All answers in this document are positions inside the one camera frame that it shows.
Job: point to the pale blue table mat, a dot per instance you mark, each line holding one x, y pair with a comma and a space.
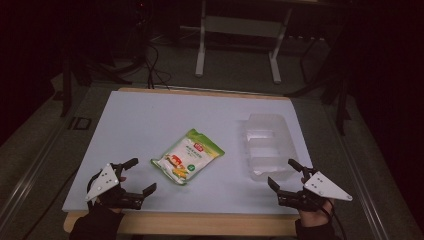
166, 113

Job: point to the white metal stand frame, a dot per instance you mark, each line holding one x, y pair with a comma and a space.
240, 26

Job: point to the black floor socket plate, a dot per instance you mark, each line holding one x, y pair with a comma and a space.
80, 123

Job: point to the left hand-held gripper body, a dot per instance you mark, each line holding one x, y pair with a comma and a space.
104, 181

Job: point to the metal floor rail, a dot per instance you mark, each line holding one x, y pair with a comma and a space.
361, 186
30, 173

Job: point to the clear plastic container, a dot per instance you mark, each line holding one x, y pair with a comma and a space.
266, 146

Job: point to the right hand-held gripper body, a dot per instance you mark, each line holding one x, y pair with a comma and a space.
325, 190

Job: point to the black metal stand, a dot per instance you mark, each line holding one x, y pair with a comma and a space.
336, 86
68, 83

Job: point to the white and green snack packet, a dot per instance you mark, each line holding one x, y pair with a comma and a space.
186, 157

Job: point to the person's left hand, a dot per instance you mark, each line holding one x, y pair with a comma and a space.
116, 210

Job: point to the person's right hand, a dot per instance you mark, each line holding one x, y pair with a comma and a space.
315, 218

